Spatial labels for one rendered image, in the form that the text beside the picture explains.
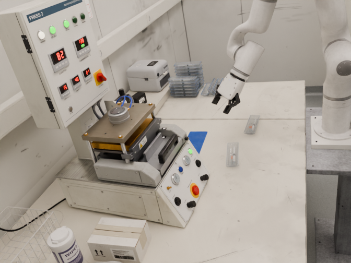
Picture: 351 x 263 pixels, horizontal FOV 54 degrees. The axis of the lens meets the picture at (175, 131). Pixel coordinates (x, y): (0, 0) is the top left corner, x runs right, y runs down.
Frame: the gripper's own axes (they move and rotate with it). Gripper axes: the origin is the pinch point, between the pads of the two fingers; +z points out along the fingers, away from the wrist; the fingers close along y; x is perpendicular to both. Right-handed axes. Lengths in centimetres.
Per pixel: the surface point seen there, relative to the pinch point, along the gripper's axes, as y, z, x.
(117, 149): 11, 25, -47
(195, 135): -16.8, 23.9, 11.3
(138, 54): -122, 15, 19
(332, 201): 17, 32, 118
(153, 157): 15.6, 23.1, -33.9
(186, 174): 21.0, 25.3, -18.7
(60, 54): -9, 3, -72
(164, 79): -80, 16, 21
